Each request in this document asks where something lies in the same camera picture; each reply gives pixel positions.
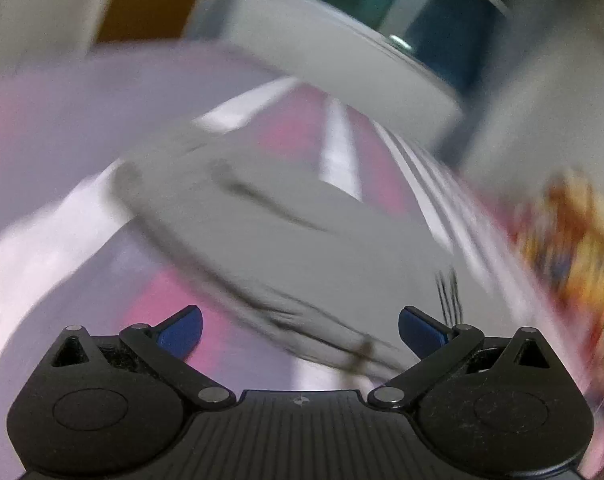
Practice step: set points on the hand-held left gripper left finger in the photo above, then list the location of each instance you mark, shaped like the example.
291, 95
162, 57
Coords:
182, 330

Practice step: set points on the sliding glass window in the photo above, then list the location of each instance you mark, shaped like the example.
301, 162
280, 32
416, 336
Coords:
431, 5

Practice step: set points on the grey curtain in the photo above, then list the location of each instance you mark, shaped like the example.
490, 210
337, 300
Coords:
242, 0

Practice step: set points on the grey pants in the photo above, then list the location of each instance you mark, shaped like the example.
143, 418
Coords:
292, 240

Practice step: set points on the brown wooden door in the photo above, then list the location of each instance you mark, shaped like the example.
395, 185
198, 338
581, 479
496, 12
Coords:
142, 0

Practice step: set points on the colourful red-bordered blanket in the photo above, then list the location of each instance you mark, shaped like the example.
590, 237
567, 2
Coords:
576, 250

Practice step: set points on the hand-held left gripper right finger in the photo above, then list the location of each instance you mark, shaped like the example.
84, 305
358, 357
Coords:
421, 330

